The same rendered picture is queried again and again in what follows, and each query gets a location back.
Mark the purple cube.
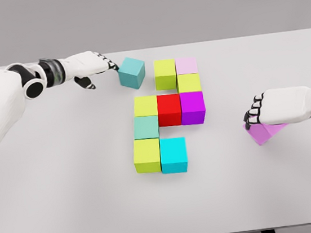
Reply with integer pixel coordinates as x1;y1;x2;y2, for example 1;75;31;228
177;90;208;126

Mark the pale pink cube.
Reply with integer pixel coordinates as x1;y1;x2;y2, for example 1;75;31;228
175;56;199;76

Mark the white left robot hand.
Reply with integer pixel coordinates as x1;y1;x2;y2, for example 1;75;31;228
66;47;122;93

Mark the yellow-green cube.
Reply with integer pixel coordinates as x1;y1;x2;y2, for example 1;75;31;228
152;58;179;92
132;94;159;118
131;137;164;176
175;72;203;95

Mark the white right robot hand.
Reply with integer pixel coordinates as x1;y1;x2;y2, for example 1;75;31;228
239;84;311;132

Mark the teal blue cube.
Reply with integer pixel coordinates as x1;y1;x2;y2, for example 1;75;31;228
115;55;149;93

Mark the cyan cube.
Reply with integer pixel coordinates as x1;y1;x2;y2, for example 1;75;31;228
157;136;190;176

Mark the red cube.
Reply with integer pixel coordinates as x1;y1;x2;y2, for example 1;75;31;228
155;93;184;129

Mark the orchid pink cube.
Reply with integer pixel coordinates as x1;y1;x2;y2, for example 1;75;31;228
241;112;291;148

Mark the mint green cube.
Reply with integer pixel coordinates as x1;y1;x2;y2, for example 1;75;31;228
131;114;162;142

